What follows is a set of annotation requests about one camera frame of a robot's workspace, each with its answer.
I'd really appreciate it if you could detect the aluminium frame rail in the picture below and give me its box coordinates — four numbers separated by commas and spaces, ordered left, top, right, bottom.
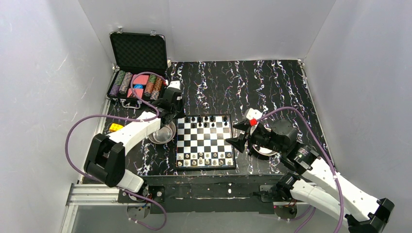
61, 72, 366, 233

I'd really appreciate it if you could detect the colourful toy block car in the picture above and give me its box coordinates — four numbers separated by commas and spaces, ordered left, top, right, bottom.
109, 123, 124, 133

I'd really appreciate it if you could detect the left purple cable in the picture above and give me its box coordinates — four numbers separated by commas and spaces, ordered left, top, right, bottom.
65, 71, 169, 231

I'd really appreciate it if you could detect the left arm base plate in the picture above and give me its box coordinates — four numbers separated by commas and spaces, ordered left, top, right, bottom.
118, 185, 166, 203

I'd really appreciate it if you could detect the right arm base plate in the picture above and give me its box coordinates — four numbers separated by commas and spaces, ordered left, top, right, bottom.
253, 184, 305, 205

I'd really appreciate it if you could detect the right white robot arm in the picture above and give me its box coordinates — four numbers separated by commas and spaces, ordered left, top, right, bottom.
226, 119, 395, 233

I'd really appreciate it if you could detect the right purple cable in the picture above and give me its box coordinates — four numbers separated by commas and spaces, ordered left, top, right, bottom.
254, 106, 345, 233

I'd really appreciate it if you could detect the small steel bowl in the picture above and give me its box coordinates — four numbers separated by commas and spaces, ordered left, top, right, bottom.
148, 122, 176, 145

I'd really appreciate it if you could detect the steel bowl with chess pieces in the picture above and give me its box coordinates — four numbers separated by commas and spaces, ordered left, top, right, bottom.
252, 144, 278, 157

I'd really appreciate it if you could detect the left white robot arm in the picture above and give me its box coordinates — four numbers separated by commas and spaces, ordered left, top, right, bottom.
84, 81, 184, 193

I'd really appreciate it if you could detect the purple cable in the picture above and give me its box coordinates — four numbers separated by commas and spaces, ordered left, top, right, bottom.
65, 71, 169, 231
254, 106, 345, 233

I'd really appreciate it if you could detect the black and white chessboard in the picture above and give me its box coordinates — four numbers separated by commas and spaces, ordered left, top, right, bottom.
175, 114, 236, 171

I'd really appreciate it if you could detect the black poker chip case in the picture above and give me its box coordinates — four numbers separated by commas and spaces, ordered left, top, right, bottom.
106, 32, 168, 103

